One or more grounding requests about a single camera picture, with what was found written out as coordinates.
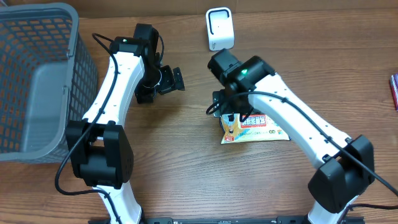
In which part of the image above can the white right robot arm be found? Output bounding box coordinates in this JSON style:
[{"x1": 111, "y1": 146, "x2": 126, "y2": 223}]
[{"x1": 208, "y1": 49, "x2": 374, "y2": 223}]

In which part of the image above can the white barcode scanner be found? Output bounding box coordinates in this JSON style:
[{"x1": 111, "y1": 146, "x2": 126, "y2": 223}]
[{"x1": 205, "y1": 7, "x2": 234, "y2": 51}]

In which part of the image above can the red purple pad pack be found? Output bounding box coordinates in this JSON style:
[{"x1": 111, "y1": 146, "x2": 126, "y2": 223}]
[{"x1": 389, "y1": 73, "x2": 398, "y2": 111}]

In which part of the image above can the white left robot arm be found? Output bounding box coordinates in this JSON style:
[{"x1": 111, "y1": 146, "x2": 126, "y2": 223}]
[{"x1": 55, "y1": 24, "x2": 185, "y2": 223}]

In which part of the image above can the yellow snack packet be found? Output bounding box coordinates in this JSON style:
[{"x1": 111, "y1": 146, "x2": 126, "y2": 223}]
[{"x1": 220, "y1": 114, "x2": 290, "y2": 144}]

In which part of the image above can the grey plastic shopping basket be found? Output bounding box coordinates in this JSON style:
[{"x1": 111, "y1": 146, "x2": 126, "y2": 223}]
[{"x1": 1, "y1": 3, "x2": 98, "y2": 164}]

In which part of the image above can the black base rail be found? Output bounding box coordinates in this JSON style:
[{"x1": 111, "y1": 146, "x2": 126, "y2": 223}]
[{"x1": 144, "y1": 216, "x2": 366, "y2": 224}]

